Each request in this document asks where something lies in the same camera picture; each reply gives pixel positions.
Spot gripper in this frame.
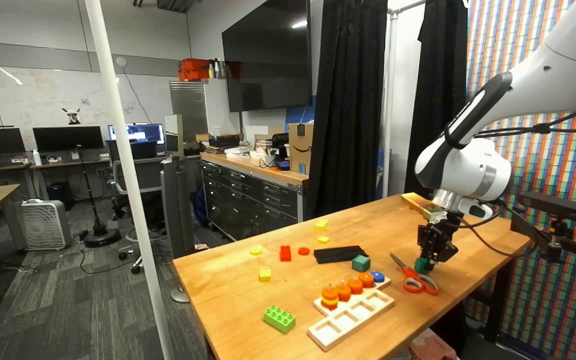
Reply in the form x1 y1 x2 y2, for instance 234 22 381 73
416 212 460 274

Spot long yellow wooden block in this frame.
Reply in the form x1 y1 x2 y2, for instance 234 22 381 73
400 192 445 220

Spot wooden peg board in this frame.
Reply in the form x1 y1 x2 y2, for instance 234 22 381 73
312 273 392 317

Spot black rectangular slab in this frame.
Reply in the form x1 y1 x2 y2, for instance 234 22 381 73
313 245 369 265

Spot wooden tray with square holes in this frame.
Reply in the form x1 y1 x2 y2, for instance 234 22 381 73
307 288 396 352

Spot stack of orange yellow rings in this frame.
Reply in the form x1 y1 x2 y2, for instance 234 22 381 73
320 284 340 311

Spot green toy brick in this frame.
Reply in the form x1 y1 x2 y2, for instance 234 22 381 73
262 305 297 334

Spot cardboard box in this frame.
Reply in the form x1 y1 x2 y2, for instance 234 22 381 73
288 122 314 176

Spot black curtain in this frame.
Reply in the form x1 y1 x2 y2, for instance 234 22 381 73
306 0 389 220
404 0 469 200

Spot black drawer cabinet wooden top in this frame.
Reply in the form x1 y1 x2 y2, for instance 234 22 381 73
199 151 310 242

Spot grey tower unit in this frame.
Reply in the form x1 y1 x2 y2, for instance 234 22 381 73
160 156 197 304

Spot white cabinet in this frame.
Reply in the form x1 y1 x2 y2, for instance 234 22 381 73
169 78 242 142

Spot office chair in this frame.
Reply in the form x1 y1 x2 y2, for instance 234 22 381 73
107 156 165 275

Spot orange tool case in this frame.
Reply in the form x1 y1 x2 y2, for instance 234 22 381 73
177 58 212 82

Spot white pole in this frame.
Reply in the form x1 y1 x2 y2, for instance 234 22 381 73
84 0 175 360

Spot black microphone stand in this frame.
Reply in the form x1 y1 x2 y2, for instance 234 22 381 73
75 145 122 248

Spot row of monitors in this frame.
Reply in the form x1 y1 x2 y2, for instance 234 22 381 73
0 122 167 160

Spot white box fan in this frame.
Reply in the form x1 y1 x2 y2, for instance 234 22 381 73
14 199 73 252

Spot whiteboard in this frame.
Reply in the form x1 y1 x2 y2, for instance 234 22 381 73
0 64 179 151

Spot orange handled scissors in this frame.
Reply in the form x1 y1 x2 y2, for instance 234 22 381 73
389 252 440 296

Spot camera on mount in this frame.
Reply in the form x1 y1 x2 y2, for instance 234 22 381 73
510 191 576 265

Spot white curtain rail post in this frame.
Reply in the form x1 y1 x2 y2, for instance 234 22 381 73
381 9 399 199

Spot large black wall screen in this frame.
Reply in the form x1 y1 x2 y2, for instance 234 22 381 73
221 0 313 113

